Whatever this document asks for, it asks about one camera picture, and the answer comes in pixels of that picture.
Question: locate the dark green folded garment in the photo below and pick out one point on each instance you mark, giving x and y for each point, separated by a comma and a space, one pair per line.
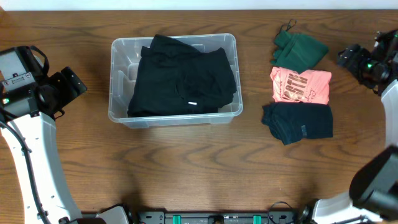
297, 51

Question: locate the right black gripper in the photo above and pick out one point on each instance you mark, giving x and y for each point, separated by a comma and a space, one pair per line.
362, 54

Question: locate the pink printed t-shirt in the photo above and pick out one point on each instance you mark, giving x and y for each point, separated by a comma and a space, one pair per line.
310, 86

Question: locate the clear plastic storage container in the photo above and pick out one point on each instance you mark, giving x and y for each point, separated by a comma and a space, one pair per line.
125, 58

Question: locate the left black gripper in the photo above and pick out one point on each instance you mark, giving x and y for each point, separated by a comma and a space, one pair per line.
67, 92

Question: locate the black mounting rail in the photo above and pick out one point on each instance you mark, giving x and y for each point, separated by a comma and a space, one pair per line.
158, 217

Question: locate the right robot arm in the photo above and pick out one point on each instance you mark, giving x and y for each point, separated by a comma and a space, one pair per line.
372, 195

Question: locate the dark teal folded shirt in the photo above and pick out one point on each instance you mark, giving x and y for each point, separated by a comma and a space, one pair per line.
292, 122

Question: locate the black pants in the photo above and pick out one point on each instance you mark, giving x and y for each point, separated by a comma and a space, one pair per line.
159, 85

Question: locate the black ribbed garment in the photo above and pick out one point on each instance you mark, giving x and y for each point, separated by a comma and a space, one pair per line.
206, 82

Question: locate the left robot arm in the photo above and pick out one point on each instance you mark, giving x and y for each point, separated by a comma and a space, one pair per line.
30, 132

